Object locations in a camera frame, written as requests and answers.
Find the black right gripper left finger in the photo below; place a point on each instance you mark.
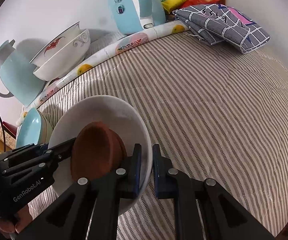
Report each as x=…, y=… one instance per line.
x=89, y=209

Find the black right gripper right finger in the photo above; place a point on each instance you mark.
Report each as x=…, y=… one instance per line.
x=203, y=209

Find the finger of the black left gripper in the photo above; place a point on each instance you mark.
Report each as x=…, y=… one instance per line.
x=61, y=149

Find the teal square plate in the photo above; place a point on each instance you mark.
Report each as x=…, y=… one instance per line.
x=30, y=131

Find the small brown bowl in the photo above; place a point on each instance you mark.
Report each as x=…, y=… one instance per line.
x=96, y=151

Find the white round bowl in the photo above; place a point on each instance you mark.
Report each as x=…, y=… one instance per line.
x=119, y=116

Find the pink square plate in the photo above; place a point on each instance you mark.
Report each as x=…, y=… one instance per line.
x=46, y=130

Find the left hand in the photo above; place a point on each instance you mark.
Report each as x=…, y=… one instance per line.
x=24, y=218

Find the patterned red box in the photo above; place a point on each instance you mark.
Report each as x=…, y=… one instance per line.
x=8, y=135

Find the teal thermos jug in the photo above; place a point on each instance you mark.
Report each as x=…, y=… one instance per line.
x=17, y=75

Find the white bowl with red pattern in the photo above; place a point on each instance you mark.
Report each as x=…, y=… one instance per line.
x=56, y=44

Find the striped beige table cover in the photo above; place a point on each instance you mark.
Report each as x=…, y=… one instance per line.
x=214, y=111

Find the large white bowl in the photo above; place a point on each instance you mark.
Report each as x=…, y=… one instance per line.
x=65, y=59

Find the rolled floral plastic tablecloth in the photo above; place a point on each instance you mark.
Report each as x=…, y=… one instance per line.
x=104, y=54

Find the light blue electric kettle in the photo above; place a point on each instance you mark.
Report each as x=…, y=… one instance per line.
x=132, y=16

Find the grey checked folded cloth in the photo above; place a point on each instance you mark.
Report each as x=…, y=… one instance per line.
x=215, y=23

